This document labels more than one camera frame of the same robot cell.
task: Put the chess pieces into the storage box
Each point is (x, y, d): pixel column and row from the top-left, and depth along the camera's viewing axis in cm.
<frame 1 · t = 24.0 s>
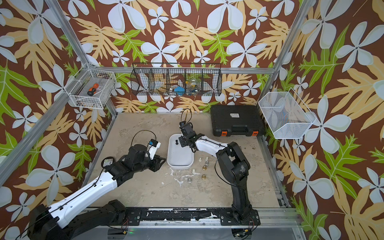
left hand: (163, 156, 79), fingers open
right hand: (183, 137, 98), fingers closed
white plastic storage box: (178, 157, 97), on the table
black tool case: (236, 120, 114), point 4 cm above the table
round black tape measure: (106, 161, 94), point 2 cm above the table
gold pawn front: (203, 177, 88), point 2 cm above the table
gold bishop chess piece: (204, 168, 92), on the table
white bishop chess piece: (200, 159, 95), point 2 cm above the table

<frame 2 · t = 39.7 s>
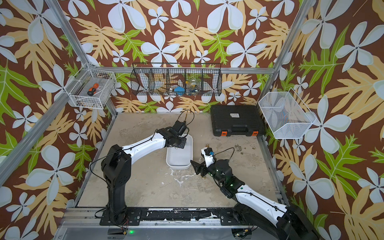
left hand: (182, 140, 92), fingers closed
right hand: (195, 157, 79), fingers open
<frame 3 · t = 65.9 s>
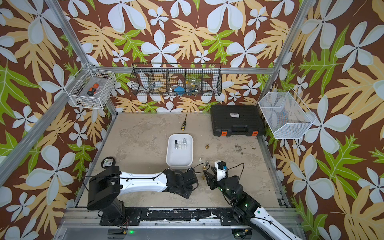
left hand: (190, 191, 81), fingers closed
right hand: (205, 169, 78), fingers open
black yellow screwdriver: (184, 123, 116), on the table
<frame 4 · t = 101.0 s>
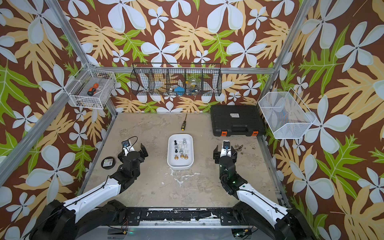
left hand: (135, 145, 84), fingers open
right hand: (222, 146, 82), fingers open
gold pawn far: (176, 157, 96), point 2 cm above the table
